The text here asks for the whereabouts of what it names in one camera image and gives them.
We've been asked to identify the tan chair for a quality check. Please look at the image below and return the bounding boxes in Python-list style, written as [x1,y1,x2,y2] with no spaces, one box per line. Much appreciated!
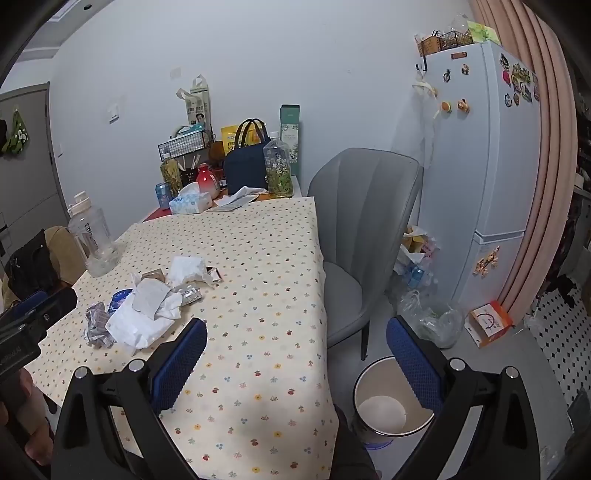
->
[44,225,88,284]

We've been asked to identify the clear plastic water jug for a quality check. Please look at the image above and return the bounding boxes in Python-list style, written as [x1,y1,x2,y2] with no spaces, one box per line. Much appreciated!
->
[68,191,122,278]

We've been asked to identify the small silver foil wrapper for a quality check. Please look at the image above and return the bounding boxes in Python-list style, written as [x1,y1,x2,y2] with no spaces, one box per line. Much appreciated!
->
[177,283,205,306]

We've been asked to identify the white refrigerator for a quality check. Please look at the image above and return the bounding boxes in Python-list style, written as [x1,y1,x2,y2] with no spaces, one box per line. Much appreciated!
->
[413,41,542,305]

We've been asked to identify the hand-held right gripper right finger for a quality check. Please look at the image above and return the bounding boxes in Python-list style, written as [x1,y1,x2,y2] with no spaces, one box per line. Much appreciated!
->
[386,315,548,480]

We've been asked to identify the black bag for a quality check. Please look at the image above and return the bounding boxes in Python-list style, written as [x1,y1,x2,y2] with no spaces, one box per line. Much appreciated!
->
[4,228,61,301]

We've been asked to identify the yellow packet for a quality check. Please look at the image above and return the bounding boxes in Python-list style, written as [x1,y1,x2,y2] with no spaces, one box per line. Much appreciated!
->
[220,124,253,156]

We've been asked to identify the green hanging cloth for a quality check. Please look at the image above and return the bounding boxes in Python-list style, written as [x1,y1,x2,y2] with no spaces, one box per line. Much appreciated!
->
[1,108,30,155]

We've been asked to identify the person's left hand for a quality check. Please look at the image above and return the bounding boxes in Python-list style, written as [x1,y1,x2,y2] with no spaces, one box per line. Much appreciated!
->
[0,369,52,467]

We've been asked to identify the grey upholstered chair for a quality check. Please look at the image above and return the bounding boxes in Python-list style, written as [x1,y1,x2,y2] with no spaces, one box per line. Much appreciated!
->
[307,148,423,361]

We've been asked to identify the cluster of colourful fridge magnets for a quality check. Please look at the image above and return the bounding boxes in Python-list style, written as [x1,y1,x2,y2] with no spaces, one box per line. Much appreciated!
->
[499,53,541,109]

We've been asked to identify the white paper bag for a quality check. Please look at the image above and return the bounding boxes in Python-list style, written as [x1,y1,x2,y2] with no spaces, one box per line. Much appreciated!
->
[175,74,213,136]

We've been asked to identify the clear plastic bag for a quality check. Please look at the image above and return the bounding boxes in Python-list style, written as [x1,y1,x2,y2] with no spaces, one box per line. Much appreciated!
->
[398,290,465,350]

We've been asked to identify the floral tablecloth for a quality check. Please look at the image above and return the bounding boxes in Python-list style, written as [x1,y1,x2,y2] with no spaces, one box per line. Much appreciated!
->
[23,196,342,467]

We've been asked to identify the pink curtain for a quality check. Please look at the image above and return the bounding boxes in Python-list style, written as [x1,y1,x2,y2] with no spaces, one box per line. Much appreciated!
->
[471,0,580,315]

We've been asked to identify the dark trousers leg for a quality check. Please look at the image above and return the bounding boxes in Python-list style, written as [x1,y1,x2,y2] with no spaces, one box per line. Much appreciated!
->
[333,406,380,480]

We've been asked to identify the red teapot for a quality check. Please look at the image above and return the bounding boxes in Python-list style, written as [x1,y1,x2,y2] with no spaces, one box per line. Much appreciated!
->
[196,164,222,199]

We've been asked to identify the blue white tissue pack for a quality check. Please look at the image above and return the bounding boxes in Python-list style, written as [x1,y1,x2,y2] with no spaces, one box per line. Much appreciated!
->
[168,182,213,216]

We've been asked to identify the brown wicker basket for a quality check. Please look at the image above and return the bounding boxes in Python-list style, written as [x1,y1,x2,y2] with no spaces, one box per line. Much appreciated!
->
[417,33,444,57]

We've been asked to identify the glass jar of greens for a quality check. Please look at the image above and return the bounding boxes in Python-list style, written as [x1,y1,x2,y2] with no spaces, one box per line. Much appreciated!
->
[160,158,184,197]

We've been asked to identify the black cloth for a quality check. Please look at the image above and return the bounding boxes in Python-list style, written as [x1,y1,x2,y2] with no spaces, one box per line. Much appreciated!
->
[547,274,578,309]

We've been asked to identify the navy lunch bag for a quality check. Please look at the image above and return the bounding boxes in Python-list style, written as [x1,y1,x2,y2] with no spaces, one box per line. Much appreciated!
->
[223,119,271,195]

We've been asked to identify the folded paper sheets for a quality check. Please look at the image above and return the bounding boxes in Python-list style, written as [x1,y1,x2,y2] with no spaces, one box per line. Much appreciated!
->
[214,185,260,212]

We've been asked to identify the plastic bottle with green leaves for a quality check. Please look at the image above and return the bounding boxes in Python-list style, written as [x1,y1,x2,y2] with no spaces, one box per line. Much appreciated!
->
[263,132,294,199]

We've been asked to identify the tall green box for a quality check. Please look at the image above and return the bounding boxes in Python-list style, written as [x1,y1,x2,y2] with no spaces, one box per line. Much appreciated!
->
[279,104,301,178]

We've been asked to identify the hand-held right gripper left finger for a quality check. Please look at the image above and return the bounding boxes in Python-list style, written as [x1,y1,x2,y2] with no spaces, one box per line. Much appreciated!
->
[51,318,208,480]

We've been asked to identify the full white plastic bag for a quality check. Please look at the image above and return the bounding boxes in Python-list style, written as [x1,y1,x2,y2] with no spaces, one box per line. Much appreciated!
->
[392,224,440,292]

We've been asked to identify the grey door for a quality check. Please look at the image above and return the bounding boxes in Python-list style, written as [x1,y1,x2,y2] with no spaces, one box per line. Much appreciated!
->
[0,83,70,268]

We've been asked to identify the black wire basket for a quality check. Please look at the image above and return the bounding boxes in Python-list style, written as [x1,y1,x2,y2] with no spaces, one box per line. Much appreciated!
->
[158,130,206,162]

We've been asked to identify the yellow pink magnet figures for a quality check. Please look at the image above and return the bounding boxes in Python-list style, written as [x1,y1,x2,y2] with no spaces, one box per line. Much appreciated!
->
[472,246,503,278]

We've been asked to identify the blue plastic wrapper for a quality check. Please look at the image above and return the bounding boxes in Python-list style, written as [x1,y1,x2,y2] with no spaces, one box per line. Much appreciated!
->
[107,289,136,315]

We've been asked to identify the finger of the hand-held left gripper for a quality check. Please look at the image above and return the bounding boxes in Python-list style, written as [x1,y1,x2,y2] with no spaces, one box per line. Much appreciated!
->
[7,287,78,330]

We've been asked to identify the white trash bin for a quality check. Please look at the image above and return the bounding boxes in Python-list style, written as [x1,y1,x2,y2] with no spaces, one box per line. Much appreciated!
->
[352,355,437,450]

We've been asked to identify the dark wire basket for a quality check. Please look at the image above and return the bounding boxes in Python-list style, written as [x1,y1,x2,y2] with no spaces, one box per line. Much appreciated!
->
[438,28,475,51]

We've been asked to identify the hanging translucent plastic bag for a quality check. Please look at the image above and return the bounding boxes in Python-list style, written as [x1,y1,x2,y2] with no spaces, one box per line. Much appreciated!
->
[412,78,438,169]

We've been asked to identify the orange white cardboard box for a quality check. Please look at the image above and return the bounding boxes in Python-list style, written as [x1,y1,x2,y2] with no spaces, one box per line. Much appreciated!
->
[464,300,514,348]

